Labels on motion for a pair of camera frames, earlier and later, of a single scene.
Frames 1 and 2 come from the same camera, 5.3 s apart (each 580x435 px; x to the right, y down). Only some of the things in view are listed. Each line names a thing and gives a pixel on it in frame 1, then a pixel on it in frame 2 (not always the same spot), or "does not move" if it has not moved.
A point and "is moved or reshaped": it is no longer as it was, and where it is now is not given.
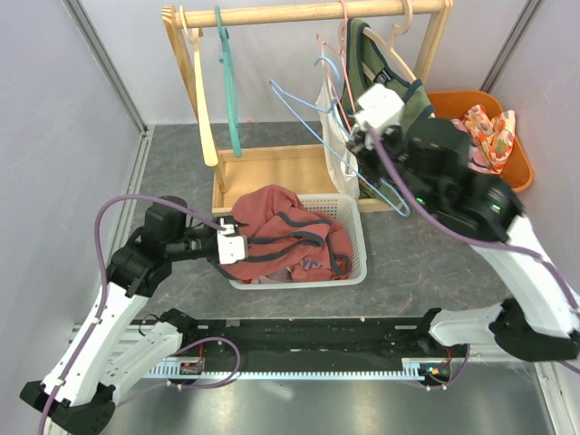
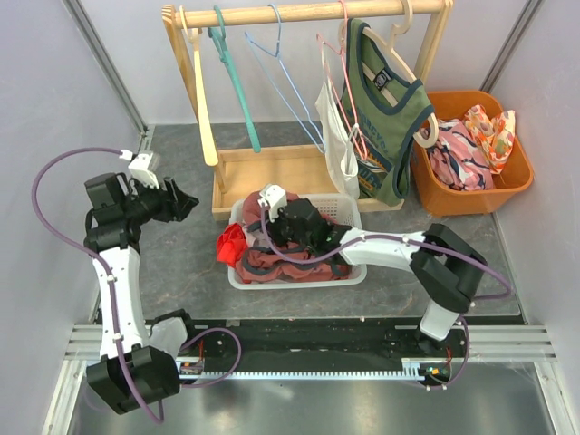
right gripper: x=364 y=149 to x=273 y=227
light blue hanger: x=333 y=109 to x=248 y=36
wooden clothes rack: x=237 y=170 does not move
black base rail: x=313 y=344 does not move
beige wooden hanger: x=210 y=145 does not move
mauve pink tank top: x=278 y=276 to x=256 y=237
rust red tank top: x=288 y=239 is moved or reshaped
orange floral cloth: x=494 y=136 does not move
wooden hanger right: x=388 y=45 does not move
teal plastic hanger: x=231 y=86 to x=220 y=42
